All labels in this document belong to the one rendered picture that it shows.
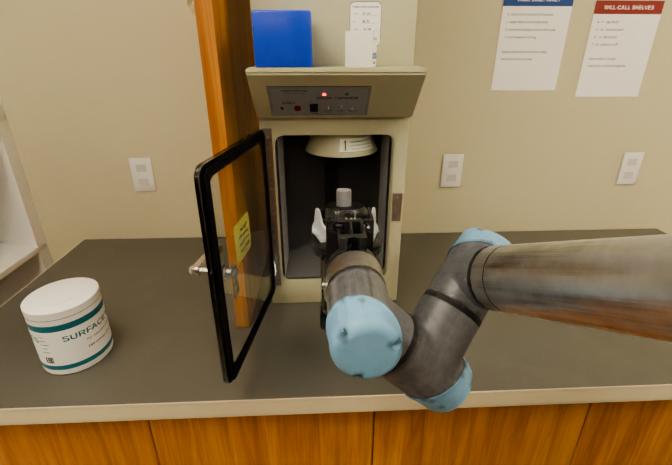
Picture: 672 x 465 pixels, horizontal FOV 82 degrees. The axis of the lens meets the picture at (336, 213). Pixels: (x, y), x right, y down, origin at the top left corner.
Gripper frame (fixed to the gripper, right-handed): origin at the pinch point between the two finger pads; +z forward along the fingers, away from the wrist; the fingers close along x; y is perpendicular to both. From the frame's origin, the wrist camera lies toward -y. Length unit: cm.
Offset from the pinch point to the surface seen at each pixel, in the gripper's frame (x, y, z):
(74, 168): 85, -5, 61
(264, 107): 14.9, 20.0, 13.2
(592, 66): -82, 26, 61
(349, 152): -2.4, 9.2, 20.0
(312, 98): 5.4, 21.8, 11.2
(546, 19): -64, 39, 61
